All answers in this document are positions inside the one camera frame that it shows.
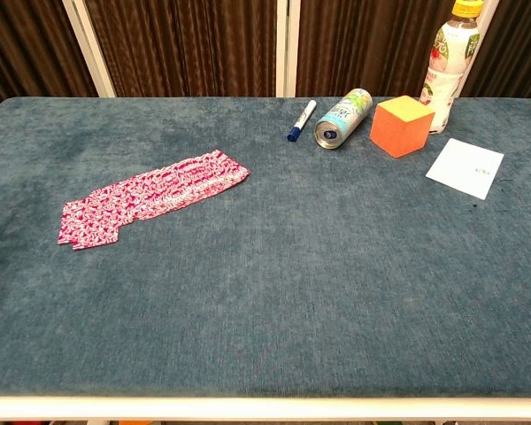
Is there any small pink wrapper bottom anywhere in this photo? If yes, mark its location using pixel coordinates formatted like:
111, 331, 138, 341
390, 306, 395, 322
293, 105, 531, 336
70, 220, 121, 251

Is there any small pink wrapper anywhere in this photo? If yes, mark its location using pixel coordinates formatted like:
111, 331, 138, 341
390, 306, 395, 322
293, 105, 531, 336
70, 220, 121, 251
57, 194, 119, 245

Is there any white blank card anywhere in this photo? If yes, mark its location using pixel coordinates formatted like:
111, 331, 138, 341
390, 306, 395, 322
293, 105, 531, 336
425, 137, 505, 201

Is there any blue fabric table cover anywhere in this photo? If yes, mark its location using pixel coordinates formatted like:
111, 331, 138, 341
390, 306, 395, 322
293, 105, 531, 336
0, 96, 531, 399

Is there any long pink patterned wrapper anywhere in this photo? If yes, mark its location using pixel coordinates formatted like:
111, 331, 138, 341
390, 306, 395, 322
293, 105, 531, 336
86, 149, 251, 223

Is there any white marker with blue cap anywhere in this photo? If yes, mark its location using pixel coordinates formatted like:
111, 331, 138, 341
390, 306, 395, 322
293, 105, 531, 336
286, 99, 318, 143

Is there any light blue drink can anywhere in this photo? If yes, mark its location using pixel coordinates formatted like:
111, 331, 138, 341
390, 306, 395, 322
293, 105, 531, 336
313, 87, 374, 151

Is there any orange foam cube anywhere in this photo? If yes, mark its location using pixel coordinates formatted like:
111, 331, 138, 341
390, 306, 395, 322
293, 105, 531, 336
369, 94, 436, 159

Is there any brown pleated curtain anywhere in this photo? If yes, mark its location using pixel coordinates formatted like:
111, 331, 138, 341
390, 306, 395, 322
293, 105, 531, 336
0, 0, 99, 119
296, 0, 453, 99
82, 0, 279, 98
462, 0, 531, 99

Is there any plastic bottle with yellow cap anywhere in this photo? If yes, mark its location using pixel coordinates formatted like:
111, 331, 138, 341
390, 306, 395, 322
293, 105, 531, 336
419, 0, 486, 135

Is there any white table frame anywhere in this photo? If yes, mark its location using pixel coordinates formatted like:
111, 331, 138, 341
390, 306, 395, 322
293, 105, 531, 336
0, 395, 531, 422

